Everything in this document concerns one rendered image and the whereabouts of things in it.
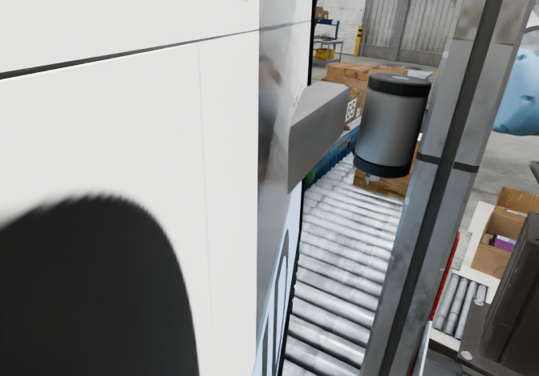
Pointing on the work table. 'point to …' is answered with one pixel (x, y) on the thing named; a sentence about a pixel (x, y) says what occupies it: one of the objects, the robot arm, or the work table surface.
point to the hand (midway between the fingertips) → (366, 181)
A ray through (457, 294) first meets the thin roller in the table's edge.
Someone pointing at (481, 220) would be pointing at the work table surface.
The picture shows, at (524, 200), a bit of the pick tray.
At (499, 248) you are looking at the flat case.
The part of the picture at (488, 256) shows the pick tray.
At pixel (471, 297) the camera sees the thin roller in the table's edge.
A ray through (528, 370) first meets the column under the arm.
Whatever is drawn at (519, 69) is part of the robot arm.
